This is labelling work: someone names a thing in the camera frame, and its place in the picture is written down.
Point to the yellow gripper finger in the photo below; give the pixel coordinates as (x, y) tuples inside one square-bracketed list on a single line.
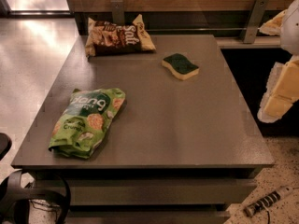
[(282, 91), (273, 26)]

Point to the green and yellow sponge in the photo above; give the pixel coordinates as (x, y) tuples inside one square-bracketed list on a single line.
[(180, 67)]

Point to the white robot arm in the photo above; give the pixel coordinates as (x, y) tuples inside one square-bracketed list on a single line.
[(289, 38)]

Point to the white power strip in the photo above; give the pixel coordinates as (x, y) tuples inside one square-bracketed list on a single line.
[(268, 200)]

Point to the grey table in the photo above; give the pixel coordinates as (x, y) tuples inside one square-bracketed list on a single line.
[(179, 152)]

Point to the brown salt chips bag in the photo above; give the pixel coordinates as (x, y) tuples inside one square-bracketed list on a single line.
[(106, 38)]

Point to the green snack bag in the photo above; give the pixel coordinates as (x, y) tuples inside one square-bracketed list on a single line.
[(84, 124)]

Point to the metal bracket right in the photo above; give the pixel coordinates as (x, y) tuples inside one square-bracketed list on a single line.
[(250, 31)]

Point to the metal bracket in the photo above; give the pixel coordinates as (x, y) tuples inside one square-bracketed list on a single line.
[(250, 31), (117, 10)]

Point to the metal bracket left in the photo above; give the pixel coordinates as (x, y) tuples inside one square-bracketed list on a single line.
[(117, 10)]

